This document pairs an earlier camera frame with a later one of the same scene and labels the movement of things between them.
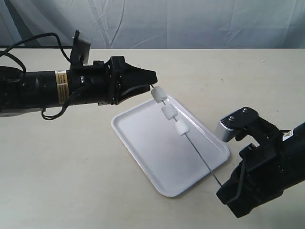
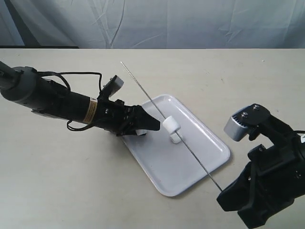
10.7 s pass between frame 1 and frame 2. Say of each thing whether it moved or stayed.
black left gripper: moved
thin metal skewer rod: moved
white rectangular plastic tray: stayed
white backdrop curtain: stayed
